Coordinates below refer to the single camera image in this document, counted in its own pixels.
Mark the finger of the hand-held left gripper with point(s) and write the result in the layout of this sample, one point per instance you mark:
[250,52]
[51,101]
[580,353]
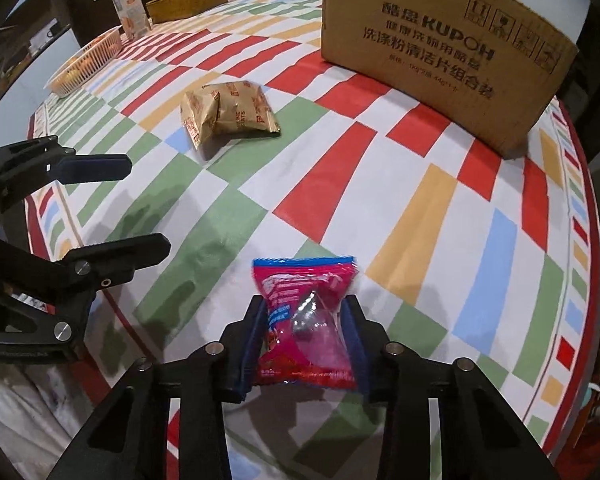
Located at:
[100,167]
[125,255]

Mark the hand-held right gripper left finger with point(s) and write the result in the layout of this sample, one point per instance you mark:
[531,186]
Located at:
[252,345]

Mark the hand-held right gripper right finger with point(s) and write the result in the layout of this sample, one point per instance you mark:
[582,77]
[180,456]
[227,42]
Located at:
[356,350]

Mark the pink red snack packet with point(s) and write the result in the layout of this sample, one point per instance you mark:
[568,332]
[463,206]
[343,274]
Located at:
[305,320]

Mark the brown cardboard box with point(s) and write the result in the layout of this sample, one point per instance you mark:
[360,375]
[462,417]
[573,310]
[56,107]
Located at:
[430,60]

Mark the white plastic basket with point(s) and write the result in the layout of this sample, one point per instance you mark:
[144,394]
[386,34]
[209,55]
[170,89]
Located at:
[87,62]

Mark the gold snack packet red print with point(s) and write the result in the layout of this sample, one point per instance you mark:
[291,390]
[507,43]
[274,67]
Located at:
[245,110]
[200,115]

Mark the white orange drink carton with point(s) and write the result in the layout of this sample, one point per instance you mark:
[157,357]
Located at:
[132,12]

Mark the colourful checked tablecloth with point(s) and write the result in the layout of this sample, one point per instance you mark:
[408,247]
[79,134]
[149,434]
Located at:
[330,185]

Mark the yellow brown box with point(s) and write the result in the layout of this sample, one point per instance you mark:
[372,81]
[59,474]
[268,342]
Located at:
[185,2]

